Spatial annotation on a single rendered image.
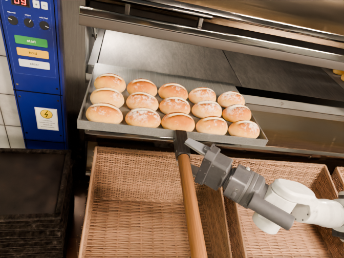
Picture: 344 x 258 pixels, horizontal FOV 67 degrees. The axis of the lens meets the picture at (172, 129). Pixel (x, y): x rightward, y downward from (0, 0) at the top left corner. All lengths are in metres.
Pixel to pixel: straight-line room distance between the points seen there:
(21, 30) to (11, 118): 0.38
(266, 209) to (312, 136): 0.81
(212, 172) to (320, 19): 0.63
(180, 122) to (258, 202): 0.29
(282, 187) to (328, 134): 0.82
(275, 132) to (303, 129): 0.14
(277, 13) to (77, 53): 0.64
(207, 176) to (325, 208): 0.30
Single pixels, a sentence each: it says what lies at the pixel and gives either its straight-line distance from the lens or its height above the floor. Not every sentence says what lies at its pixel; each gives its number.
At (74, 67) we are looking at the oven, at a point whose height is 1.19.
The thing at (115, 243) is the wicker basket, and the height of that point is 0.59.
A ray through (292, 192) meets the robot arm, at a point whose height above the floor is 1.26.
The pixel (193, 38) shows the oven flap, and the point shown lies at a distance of 0.74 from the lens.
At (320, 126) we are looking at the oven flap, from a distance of 1.39.
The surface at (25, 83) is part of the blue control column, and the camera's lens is 1.01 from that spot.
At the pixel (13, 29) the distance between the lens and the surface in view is 0.92.
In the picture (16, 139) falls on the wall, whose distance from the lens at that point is 1.24.
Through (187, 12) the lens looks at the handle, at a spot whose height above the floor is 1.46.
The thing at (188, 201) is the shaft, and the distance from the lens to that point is 0.58.
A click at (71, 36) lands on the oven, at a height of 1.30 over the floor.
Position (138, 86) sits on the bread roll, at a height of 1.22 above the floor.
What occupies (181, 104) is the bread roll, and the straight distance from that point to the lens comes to 0.79.
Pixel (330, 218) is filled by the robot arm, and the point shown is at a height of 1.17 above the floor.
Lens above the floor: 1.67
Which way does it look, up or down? 39 degrees down
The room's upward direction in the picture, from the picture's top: 16 degrees clockwise
